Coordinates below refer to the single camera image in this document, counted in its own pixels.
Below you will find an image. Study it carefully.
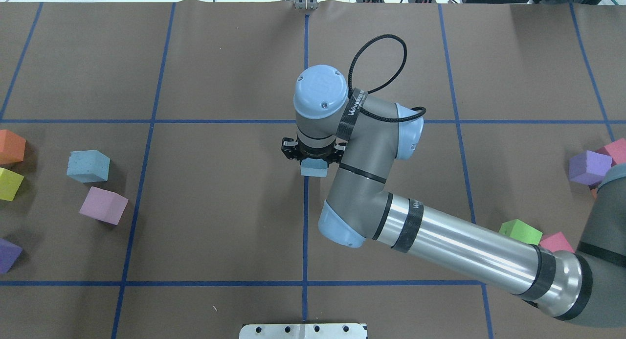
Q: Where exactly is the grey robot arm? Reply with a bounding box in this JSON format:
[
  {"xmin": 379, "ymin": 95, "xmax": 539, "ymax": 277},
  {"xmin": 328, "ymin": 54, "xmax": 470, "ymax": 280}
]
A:
[{"xmin": 282, "ymin": 65, "xmax": 626, "ymax": 327}]

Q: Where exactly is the white metal mounting plate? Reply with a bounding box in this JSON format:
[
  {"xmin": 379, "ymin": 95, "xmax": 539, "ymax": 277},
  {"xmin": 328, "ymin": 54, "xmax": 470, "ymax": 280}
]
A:
[{"xmin": 239, "ymin": 323, "xmax": 369, "ymax": 339}]

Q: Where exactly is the red foam block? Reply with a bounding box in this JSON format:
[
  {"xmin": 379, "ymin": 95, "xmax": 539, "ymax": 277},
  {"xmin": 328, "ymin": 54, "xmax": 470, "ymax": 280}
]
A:
[
  {"xmin": 595, "ymin": 137, "xmax": 626, "ymax": 166},
  {"xmin": 538, "ymin": 232, "xmax": 575, "ymax": 253}
]

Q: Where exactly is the yellow foam block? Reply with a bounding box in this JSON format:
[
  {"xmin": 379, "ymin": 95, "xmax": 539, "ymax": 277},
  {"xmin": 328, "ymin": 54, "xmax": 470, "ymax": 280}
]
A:
[{"xmin": 0, "ymin": 168, "xmax": 24, "ymax": 202}]

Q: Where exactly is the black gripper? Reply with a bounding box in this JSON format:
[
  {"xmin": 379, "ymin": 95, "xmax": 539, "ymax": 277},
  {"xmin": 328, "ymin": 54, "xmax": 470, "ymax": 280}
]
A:
[{"xmin": 281, "ymin": 137, "xmax": 347, "ymax": 165}]

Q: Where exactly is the purple foam block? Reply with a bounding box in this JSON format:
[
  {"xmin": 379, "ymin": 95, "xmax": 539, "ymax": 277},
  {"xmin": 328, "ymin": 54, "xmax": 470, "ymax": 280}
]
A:
[
  {"xmin": 568, "ymin": 150, "xmax": 612, "ymax": 187},
  {"xmin": 0, "ymin": 238, "xmax": 23, "ymax": 274}
]

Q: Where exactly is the purple foam block right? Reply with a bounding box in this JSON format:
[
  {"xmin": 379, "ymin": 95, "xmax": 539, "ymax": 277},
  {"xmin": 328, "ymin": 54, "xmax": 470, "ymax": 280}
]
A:
[{"xmin": 568, "ymin": 150, "xmax": 612, "ymax": 187}]

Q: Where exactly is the pink foam block left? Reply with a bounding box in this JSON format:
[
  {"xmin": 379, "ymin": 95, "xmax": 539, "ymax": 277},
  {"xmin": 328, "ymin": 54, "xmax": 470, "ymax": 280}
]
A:
[{"xmin": 80, "ymin": 186, "xmax": 128, "ymax": 226}]

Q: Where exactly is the red foam block far right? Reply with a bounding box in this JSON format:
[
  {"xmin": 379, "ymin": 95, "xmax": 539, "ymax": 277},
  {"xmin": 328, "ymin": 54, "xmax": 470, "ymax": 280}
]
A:
[{"xmin": 595, "ymin": 137, "xmax": 626, "ymax": 166}]

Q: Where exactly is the blue foam block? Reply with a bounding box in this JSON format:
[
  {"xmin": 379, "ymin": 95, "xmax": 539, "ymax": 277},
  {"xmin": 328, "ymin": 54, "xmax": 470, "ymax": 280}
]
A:
[
  {"xmin": 300, "ymin": 158, "xmax": 329, "ymax": 177},
  {"xmin": 66, "ymin": 150, "xmax": 111, "ymax": 183}
]

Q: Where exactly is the purple foam block lower left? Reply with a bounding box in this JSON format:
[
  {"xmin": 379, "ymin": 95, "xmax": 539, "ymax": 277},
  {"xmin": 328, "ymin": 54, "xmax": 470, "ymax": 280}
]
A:
[{"xmin": 0, "ymin": 238, "xmax": 23, "ymax": 274}]

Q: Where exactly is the orange foam block far left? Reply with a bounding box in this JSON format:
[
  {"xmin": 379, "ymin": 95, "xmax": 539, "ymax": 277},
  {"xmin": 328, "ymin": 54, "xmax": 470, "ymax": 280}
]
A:
[{"xmin": 0, "ymin": 129, "xmax": 26, "ymax": 165}]

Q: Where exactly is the red foam block lower right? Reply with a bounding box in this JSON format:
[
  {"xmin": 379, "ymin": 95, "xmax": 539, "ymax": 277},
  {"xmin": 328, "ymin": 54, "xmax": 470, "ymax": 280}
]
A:
[{"xmin": 538, "ymin": 232, "xmax": 575, "ymax": 253}]

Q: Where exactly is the green foam block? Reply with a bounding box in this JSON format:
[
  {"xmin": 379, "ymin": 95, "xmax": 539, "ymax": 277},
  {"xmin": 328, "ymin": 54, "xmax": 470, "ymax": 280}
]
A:
[{"xmin": 498, "ymin": 219, "xmax": 543, "ymax": 245}]

